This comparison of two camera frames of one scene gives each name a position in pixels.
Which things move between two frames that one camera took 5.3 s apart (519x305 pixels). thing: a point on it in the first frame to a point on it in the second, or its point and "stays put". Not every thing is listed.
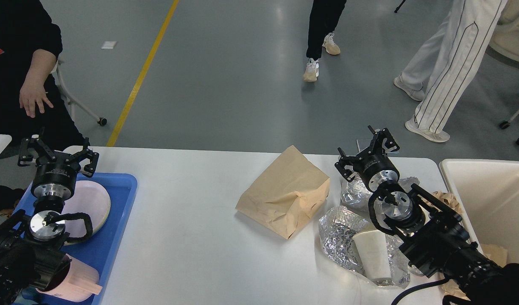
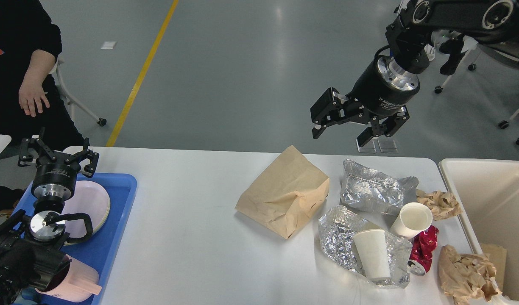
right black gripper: [372, 164] to [383, 90]
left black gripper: [54, 177] stays put
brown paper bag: [286, 195] stays put
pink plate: [88, 197] stays put
